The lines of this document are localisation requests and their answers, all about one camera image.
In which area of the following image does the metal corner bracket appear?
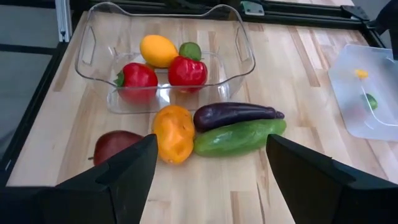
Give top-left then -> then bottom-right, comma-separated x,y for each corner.
239,0 -> 266,17

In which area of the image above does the dark red apple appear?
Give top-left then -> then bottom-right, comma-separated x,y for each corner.
88,129 -> 146,167

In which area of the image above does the green lime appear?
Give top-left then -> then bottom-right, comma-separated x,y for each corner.
178,41 -> 203,62

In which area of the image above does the orange bell pepper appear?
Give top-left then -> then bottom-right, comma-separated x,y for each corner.
151,104 -> 197,166

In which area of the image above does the yellow lemon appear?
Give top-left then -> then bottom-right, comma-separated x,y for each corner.
139,34 -> 180,69

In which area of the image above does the silver aluminium post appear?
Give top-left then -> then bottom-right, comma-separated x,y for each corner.
54,0 -> 73,44

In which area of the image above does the clear plastic bin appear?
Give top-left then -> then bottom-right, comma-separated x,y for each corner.
74,1 -> 257,115

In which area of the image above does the green cucumber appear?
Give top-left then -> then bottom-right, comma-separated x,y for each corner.
193,118 -> 288,158

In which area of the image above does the purple eggplant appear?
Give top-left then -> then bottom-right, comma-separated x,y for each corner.
193,102 -> 285,133

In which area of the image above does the small yellow pepper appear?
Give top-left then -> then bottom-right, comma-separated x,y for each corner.
354,68 -> 370,80

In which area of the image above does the black table frame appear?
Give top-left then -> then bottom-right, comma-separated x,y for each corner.
0,0 -> 389,189

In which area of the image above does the large red tomato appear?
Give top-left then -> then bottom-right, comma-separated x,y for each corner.
113,62 -> 159,105

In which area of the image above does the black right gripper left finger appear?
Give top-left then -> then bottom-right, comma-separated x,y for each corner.
0,133 -> 159,224

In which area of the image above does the small green pepper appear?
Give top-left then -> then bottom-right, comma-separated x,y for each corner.
361,93 -> 379,111

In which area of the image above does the frosted plastic container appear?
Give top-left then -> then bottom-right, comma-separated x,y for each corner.
327,44 -> 398,142

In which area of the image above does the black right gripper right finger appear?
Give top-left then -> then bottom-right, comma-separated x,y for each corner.
266,133 -> 398,224

